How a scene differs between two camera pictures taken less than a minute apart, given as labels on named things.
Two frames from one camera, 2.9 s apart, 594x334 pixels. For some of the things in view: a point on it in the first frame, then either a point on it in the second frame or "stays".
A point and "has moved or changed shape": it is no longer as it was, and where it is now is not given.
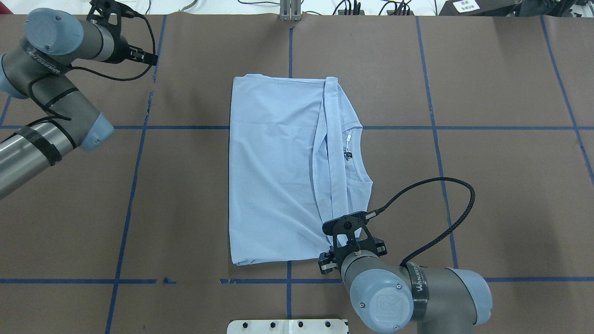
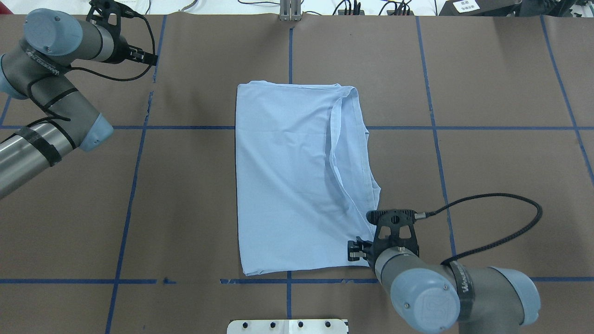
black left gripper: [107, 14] stays
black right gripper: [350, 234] -> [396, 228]
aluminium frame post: [290, 10] stays
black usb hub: [342, 12] stays
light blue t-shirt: [297, 159] has moved or changed shape
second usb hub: [390, 12] stays
